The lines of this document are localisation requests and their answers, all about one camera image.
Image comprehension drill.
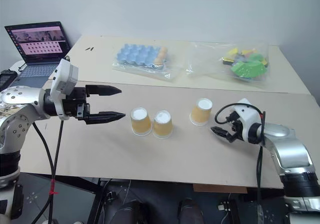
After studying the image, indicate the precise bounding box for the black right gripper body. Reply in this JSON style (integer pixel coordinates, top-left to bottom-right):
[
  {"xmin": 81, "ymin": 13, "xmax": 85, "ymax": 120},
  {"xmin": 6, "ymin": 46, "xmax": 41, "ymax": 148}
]
[{"xmin": 225, "ymin": 111, "xmax": 245, "ymax": 142}]

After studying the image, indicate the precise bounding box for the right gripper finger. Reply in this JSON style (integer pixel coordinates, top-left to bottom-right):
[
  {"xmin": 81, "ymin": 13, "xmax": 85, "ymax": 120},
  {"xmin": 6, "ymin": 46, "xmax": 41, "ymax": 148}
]
[
  {"xmin": 210, "ymin": 126, "xmax": 230, "ymax": 136},
  {"xmin": 219, "ymin": 132, "xmax": 238, "ymax": 144}
]

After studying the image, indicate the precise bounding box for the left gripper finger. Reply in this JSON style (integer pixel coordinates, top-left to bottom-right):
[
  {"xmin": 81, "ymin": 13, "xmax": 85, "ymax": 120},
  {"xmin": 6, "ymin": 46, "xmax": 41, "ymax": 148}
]
[
  {"xmin": 83, "ymin": 111, "xmax": 126, "ymax": 126},
  {"xmin": 85, "ymin": 84, "xmax": 123, "ymax": 98}
]

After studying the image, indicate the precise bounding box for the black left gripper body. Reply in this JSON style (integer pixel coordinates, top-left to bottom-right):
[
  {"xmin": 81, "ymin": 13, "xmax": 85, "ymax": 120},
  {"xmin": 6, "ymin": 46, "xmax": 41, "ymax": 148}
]
[{"xmin": 61, "ymin": 87, "xmax": 91, "ymax": 121}]

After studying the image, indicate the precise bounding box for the yellow paper cup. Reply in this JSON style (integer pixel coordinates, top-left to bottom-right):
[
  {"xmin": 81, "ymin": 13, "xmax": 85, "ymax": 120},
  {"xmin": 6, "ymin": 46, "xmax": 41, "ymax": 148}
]
[
  {"xmin": 189, "ymin": 98, "xmax": 214, "ymax": 127},
  {"xmin": 152, "ymin": 110, "xmax": 174, "ymax": 140},
  {"xmin": 130, "ymin": 107, "xmax": 153, "ymax": 136}
]

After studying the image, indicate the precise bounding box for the blue egg tray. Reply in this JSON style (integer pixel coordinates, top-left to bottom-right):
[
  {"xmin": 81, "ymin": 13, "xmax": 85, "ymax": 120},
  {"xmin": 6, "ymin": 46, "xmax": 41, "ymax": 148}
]
[{"xmin": 115, "ymin": 43, "xmax": 162, "ymax": 67}]

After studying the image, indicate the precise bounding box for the green toy block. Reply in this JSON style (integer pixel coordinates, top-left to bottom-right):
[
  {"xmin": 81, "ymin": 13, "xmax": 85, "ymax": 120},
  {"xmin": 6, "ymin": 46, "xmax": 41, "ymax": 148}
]
[{"xmin": 229, "ymin": 53, "xmax": 269, "ymax": 79}]

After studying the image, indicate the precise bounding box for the open laptop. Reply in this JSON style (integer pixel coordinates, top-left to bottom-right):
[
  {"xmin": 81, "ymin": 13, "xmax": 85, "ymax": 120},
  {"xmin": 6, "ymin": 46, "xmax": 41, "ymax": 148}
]
[{"xmin": 4, "ymin": 21, "xmax": 74, "ymax": 85}]

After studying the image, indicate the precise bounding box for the white power plug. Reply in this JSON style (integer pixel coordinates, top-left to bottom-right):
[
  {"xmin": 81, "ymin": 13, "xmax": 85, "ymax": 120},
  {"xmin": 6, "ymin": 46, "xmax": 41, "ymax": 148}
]
[{"xmin": 216, "ymin": 201, "xmax": 231, "ymax": 213}]

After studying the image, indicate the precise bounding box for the clear plastic bag with tray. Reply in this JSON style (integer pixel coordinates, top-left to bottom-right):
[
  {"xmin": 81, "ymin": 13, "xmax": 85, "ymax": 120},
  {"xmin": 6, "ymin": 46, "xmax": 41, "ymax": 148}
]
[{"xmin": 111, "ymin": 42, "xmax": 185, "ymax": 83}]

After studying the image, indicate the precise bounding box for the clear plastic bag with blocks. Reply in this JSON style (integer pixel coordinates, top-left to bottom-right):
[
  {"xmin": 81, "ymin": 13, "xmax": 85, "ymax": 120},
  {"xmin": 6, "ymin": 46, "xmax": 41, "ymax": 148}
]
[{"xmin": 184, "ymin": 41, "xmax": 273, "ymax": 88}]

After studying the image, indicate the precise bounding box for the black handheld device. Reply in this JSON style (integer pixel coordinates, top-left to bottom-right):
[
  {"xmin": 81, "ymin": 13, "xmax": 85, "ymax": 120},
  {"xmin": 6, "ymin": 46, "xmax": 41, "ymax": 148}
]
[{"xmin": 0, "ymin": 69, "xmax": 19, "ymax": 91}]

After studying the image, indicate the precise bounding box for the black table leg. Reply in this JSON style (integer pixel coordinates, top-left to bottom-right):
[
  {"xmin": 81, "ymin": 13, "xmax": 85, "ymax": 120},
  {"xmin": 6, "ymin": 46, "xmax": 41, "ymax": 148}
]
[{"xmin": 86, "ymin": 178, "xmax": 107, "ymax": 224}]

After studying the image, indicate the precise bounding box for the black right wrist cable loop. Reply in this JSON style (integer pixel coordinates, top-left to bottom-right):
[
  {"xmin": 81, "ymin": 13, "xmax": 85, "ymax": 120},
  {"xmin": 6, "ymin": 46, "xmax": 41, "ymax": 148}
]
[{"xmin": 215, "ymin": 103, "xmax": 251, "ymax": 125}]

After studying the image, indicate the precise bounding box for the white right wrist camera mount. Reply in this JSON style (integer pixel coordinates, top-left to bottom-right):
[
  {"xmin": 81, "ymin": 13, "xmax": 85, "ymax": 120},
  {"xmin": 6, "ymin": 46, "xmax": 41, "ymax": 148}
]
[{"xmin": 229, "ymin": 98, "xmax": 264, "ymax": 142}]

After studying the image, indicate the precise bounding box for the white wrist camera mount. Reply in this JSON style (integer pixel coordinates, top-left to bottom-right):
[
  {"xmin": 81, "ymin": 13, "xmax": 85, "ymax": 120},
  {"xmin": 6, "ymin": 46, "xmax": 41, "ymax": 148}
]
[
  {"xmin": 49, "ymin": 58, "xmax": 79, "ymax": 121},
  {"xmin": 229, "ymin": 98, "xmax": 264, "ymax": 142}
]

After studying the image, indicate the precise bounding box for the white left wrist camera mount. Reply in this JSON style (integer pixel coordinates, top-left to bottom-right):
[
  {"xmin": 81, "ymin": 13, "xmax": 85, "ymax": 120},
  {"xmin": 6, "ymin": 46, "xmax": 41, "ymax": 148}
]
[{"xmin": 49, "ymin": 58, "xmax": 79, "ymax": 121}]

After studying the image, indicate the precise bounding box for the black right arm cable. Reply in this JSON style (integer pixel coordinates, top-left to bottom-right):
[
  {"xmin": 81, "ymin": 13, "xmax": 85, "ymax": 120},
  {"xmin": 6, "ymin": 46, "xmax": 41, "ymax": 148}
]
[{"xmin": 255, "ymin": 110, "xmax": 267, "ymax": 224}]

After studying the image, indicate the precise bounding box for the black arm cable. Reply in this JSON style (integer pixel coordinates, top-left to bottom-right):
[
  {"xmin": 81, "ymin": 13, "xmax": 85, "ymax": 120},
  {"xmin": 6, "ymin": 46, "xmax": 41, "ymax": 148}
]
[
  {"xmin": 255, "ymin": 110, "xmax": 267, "ymax": 224},
  {"xmin": 31, "ymin": 122, "xmax": 56, "ymax": 224}
]

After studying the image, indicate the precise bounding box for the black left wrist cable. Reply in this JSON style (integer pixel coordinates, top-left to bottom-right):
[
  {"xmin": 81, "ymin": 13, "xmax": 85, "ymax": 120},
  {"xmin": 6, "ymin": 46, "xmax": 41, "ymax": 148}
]
[{"xmin": 47, "ymin": 118, "xmax": 65, "ymax": 224}]

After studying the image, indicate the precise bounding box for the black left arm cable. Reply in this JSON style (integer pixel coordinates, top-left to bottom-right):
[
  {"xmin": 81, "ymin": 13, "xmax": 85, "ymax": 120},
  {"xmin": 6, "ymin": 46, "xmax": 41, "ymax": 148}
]
[{"xmin": 31, "ymin": 122, "xmax": 56, "ymax": 224}]

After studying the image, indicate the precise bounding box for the red cable tie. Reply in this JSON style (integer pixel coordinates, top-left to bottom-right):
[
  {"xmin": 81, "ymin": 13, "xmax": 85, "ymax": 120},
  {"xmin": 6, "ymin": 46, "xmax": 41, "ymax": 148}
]
[{"xmin": 49, "ymin": 179, "xmax": 60, "ymax": 196}]

